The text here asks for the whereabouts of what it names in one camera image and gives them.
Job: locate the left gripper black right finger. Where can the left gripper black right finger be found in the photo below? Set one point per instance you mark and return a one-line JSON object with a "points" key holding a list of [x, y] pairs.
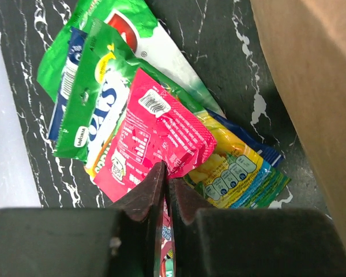
{"points": [[209, 241]]}

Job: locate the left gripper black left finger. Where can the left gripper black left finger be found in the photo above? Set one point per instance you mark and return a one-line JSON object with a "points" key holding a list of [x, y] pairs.
{"points": [[75, 239]]}

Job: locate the dark green snack packet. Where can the dark green snack packet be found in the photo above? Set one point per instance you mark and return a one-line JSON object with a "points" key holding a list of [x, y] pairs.
{"points": [[233, 175]]}

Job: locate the blue salt vinegar chips bag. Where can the blue salt vinegar chips bag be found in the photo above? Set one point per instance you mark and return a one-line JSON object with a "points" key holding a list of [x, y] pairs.
{"points": [[268, 153]]}

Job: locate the pink red snack packet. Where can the pink red snack packet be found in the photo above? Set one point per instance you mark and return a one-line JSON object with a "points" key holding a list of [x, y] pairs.
{"points": [[157, 143]]}

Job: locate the green cassava chips bag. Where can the green cassava chips bag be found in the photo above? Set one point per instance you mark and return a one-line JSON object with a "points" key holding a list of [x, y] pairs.
{"points": [[144, 35]]}

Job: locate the brown paper bag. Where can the brown paper bag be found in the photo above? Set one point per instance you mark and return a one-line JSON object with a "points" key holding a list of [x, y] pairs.
{"points": [[304, 44]]}

